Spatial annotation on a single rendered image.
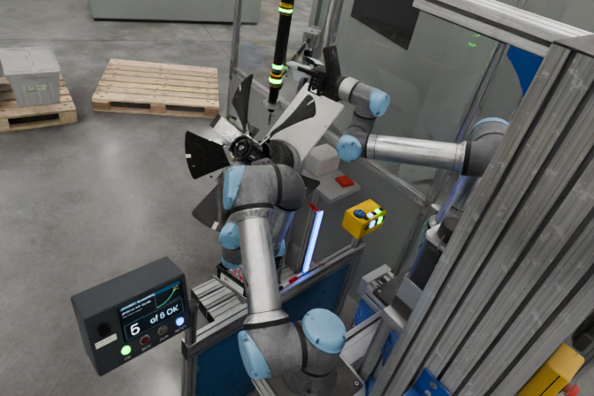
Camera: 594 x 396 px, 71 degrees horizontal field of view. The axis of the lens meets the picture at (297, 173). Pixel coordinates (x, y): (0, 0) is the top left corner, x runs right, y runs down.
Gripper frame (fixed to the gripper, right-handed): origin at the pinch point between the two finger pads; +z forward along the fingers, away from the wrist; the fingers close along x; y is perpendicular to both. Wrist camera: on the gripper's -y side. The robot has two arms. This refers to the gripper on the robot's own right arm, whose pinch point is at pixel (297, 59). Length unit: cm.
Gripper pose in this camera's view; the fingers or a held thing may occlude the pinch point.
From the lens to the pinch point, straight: 147.1
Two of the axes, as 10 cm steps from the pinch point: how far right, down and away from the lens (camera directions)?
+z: -7.6, -4.7, 4.4
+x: 6.2, -3.6, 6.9
